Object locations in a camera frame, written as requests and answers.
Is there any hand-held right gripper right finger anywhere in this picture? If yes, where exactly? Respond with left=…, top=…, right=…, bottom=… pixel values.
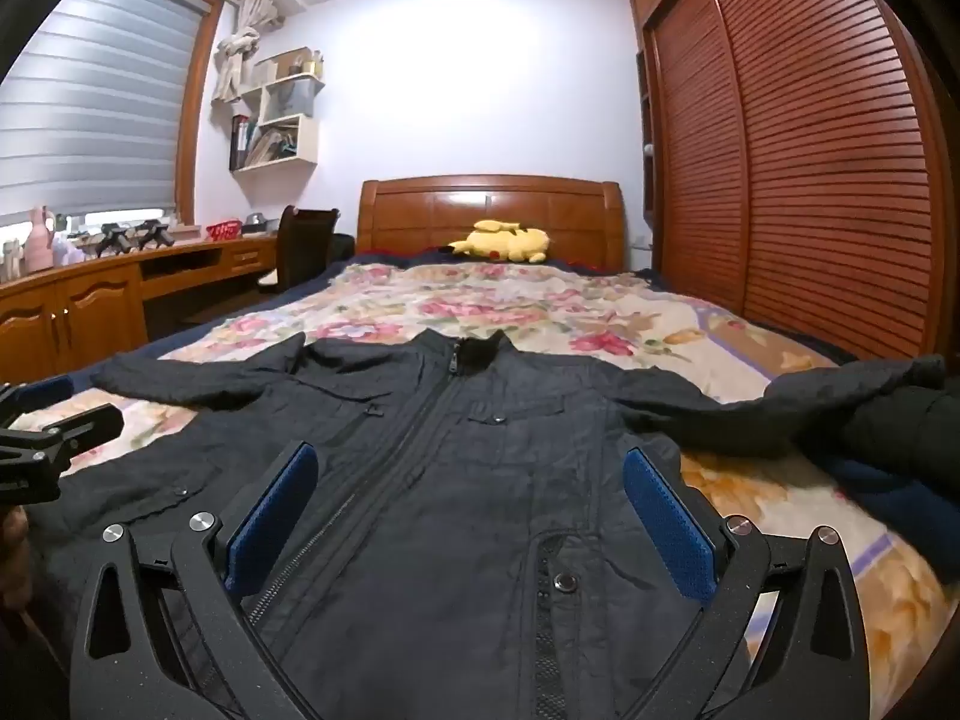
left=600, top=446, right=878, bottom=720

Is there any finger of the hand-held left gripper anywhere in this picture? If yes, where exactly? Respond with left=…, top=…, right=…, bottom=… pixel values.
left=0, top=403, right=125, bottom=475
left=0, top=376, right=76, bottom=425

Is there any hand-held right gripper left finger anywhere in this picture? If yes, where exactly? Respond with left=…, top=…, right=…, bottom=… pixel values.
left=69, top=441, right=325, bottom=720

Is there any black zip jacket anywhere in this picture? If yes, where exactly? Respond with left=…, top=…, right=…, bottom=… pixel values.
left=22, top=330, right=946, bottom=720

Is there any person's left hand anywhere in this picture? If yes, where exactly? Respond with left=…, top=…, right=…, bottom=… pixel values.
left=0, top=506, right=32, bottom=612

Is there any wooden desk with cabinets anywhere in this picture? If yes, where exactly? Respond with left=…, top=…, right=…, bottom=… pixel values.
left=0, top=229, right=282, bottom=383

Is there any pink vase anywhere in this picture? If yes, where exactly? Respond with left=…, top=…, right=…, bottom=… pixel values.
left=26, top=206, right=58, bottom=271

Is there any navy cloth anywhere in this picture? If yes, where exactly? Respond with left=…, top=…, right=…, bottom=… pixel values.
left=829, top=457, right=960, bottom=565

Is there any floral blanket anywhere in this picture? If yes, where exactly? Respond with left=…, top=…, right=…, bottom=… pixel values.
left=45, top=259, right=960, bottom=665

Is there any dark wooden chair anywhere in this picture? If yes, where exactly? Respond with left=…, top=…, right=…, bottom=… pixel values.
left=255, top=206, right=340, bottom=293

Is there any black puffer coat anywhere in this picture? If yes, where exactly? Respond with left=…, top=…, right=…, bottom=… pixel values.
left=896, top=382, right=960, bottom=488

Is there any grey window blind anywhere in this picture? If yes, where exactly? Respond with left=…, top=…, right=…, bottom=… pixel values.
left=0, top=0, right=215, bottom=230

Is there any yellow plush toy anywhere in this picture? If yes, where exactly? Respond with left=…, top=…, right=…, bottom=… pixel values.
left=448, top=219, right=554, bottom=265

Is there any wooden bed headboard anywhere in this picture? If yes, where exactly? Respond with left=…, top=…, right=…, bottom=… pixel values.
left=356, top=176, right=627, bottom=275

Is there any wooden louvered wardrobe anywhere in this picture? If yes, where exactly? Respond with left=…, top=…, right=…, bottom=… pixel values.
left=628, top=0, right=950, bottom=370

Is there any grey paper bag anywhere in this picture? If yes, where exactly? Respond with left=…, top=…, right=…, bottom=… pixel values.
left=271, top=79, right=317, bottom=122

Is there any tied beige curtain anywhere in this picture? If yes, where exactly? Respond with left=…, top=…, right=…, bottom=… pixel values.
left=212, top=0, right=282, bottom=104

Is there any white wall shelf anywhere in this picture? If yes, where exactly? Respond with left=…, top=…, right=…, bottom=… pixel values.
left=229, top=49, right=327, bottom=173

